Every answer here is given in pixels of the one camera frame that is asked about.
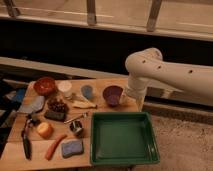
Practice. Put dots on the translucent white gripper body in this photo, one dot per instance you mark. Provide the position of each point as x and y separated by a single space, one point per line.
124 98

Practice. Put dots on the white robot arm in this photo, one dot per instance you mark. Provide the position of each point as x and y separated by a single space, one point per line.
149 64

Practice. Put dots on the purple bowl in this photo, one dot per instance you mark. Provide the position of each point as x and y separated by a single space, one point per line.
112 95

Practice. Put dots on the red bowl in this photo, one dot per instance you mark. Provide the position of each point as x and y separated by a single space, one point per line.
45 86

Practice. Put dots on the blue cup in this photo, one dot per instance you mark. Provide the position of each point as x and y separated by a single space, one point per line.
87 91

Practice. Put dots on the green plastic tray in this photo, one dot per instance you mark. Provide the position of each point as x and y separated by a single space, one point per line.
122 138

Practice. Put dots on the yellow banana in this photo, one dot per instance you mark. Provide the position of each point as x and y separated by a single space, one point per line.
83 104

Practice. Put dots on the white cup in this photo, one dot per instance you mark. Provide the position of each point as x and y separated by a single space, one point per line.
65 87

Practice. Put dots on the small metal can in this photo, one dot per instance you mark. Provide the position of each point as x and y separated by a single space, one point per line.
76 128

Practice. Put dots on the dark grape bunch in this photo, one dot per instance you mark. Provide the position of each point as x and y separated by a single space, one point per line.
57 105

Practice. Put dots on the dark green sponge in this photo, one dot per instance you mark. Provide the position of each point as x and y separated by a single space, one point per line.
56 116

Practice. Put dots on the blue sponge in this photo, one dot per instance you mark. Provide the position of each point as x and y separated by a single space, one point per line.
71 148

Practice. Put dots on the yellow apple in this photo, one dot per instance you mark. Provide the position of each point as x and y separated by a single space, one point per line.
44 129

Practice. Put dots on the grey blue plate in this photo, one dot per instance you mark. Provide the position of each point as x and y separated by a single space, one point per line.
35 106

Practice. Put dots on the orange carrot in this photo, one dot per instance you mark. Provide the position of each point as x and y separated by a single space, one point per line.
53 146

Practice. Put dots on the blue cloth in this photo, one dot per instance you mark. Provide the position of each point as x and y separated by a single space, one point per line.
19 96

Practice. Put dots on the black handled tool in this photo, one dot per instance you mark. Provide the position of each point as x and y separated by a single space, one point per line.
24 134

